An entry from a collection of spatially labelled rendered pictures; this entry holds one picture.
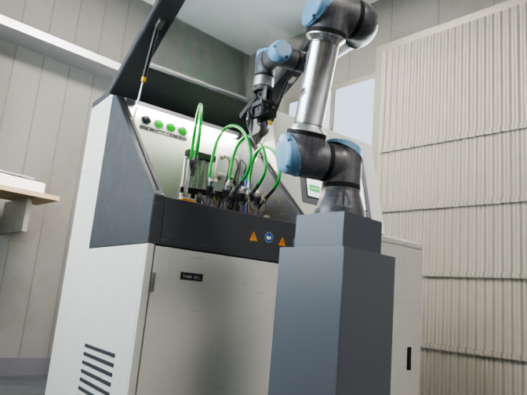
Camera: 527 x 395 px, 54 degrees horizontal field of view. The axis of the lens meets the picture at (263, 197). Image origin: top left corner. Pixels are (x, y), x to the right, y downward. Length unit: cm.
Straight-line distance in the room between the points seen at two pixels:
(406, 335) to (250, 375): 86
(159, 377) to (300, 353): 51
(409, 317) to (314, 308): 114
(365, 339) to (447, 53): 280
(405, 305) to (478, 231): 110
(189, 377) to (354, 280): 68
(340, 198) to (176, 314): 66
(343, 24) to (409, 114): 241
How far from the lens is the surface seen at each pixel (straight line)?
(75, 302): 227
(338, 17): 153
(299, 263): 146
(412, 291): 252
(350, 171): 152
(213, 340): 181
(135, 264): 175
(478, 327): 339
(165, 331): 172
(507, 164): 346
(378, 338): 149
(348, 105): 431
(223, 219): 182
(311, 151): 146
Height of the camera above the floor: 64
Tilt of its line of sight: 12 degrees up
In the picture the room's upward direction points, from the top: 5 degrees clockwise
